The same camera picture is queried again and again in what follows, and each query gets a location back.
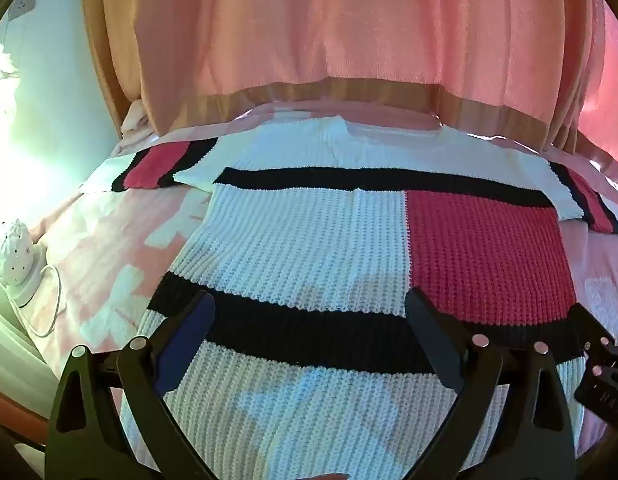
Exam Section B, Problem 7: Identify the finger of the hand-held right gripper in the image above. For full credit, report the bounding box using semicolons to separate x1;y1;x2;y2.
570;303;618;378

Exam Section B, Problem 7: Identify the pink curtain with tan hem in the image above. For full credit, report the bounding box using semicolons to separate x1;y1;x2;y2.
81;0;618;161

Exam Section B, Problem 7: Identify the white black red knit sweater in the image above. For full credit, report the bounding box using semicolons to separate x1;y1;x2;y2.
80;115;618;480

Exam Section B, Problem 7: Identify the white dotted night lamp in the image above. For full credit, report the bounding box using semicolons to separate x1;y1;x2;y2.
0;218;48;307

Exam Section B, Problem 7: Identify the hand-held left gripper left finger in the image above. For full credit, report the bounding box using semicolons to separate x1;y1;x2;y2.
46;290;220;480

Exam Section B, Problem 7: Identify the white bedside table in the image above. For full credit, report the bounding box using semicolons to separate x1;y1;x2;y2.
0;280;52;396

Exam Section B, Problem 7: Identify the pink bed sheet white pattern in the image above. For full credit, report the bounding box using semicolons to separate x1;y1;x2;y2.
29;102;618;461

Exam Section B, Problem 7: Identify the white lamp cable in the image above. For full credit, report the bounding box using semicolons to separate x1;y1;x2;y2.
25;264;63;338

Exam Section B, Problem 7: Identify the white fluffy cloth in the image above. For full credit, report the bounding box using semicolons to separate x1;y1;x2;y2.
120;101;156;137

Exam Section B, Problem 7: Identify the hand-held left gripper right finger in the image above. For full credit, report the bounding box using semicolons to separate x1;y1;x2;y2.
404;287;577;480

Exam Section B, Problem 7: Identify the white wall socket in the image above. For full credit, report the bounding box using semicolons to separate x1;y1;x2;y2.
9;0;38;24

